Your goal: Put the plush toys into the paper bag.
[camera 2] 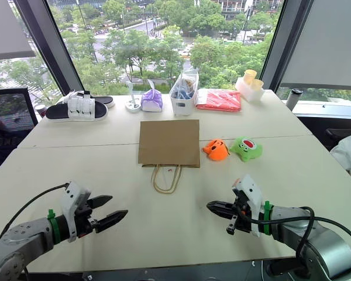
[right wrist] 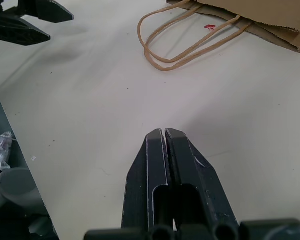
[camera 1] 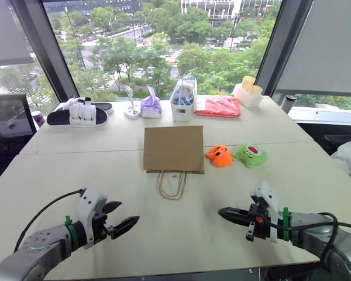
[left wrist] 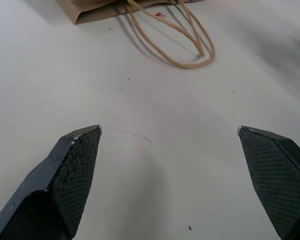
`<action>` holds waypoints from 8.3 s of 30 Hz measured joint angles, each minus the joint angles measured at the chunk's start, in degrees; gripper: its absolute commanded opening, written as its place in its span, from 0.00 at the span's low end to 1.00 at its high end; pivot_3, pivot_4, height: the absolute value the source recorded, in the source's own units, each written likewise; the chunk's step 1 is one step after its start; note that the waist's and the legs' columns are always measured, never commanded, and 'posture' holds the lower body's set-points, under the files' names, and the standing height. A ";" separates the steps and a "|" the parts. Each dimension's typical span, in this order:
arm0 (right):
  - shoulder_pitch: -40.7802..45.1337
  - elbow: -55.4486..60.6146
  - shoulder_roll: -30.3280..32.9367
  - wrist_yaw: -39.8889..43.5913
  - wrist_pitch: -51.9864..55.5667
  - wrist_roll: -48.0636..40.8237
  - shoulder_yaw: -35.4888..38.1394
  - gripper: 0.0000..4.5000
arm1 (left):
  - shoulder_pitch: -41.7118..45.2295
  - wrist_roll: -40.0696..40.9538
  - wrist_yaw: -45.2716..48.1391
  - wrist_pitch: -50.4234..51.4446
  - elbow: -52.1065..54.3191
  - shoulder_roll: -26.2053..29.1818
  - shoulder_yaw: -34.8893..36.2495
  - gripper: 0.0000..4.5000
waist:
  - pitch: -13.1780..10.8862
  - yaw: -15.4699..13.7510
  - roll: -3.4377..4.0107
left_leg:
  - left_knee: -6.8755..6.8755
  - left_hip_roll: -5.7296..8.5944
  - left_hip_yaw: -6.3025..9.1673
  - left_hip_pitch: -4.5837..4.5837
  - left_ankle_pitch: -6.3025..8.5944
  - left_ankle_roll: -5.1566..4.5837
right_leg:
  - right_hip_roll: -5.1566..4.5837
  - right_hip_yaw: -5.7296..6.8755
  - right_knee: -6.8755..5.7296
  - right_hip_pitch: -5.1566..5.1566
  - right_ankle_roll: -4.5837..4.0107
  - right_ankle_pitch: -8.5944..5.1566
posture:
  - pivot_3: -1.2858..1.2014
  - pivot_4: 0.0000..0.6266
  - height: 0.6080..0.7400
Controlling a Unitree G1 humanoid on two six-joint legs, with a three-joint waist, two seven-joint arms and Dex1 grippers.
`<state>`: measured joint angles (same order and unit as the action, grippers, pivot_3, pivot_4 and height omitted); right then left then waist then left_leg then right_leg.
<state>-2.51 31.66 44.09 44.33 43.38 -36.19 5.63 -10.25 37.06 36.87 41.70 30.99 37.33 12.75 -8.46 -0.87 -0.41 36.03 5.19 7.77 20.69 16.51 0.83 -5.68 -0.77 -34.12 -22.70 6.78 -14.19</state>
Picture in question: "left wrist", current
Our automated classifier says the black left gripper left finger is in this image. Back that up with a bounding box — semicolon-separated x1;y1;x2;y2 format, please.
0;124;103;240

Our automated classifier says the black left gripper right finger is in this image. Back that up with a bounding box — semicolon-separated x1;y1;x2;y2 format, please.
236;125;300;240

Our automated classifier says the brown paper bag with handles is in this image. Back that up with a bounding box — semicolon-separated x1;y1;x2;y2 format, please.
57;0;216;70

